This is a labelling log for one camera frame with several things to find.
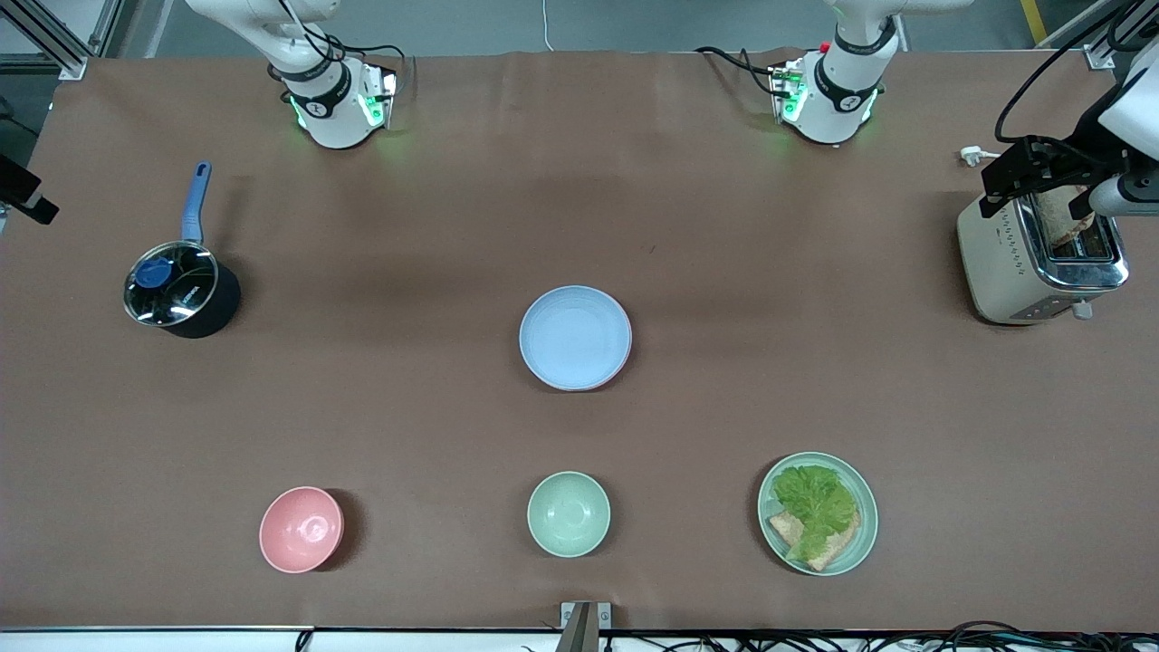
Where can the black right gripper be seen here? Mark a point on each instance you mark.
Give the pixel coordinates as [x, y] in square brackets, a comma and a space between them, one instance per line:
[20, 187]

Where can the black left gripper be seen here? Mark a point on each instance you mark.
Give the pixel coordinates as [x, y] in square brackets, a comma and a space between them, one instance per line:
[1079, 153]

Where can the blue shallow bowl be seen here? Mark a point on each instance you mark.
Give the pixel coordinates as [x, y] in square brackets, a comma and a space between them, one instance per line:
[575, 337]

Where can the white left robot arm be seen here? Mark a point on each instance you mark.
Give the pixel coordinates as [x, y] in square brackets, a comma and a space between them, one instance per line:
[842, 91]

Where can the toast slice in toaster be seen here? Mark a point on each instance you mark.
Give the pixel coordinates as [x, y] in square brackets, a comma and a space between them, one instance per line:
[1055, 222]

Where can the beige and chrome toaster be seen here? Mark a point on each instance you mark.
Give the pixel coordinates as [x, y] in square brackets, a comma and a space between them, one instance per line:
[996, 263]

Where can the white toaster power plug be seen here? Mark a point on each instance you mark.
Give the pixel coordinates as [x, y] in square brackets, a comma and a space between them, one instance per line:
[972, 156]

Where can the glass lid with blue knob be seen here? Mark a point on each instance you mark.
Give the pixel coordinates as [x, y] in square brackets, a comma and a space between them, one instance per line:
[170, 282]

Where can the green lettuce leaf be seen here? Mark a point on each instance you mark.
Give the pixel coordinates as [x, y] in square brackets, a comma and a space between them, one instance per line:
[815, 498]

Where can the green plate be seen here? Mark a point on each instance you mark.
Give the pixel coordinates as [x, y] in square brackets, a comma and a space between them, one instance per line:
[865, 534]

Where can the brown bread slice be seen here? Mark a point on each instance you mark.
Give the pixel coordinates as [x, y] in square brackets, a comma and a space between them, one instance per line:
[838, 551]

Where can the small deep pink bowl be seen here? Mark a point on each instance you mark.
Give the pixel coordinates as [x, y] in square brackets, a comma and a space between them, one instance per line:
[301, 530]

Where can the small deep green bowl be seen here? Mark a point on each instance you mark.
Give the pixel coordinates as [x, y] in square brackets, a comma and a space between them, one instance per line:
[569, 513]

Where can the aluminium frame profile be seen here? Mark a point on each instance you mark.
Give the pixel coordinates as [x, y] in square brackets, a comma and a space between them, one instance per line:
[54, 45]
[1109, 45]

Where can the grey metal table bracket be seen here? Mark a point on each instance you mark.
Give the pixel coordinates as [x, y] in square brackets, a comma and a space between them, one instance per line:
[584, 625]

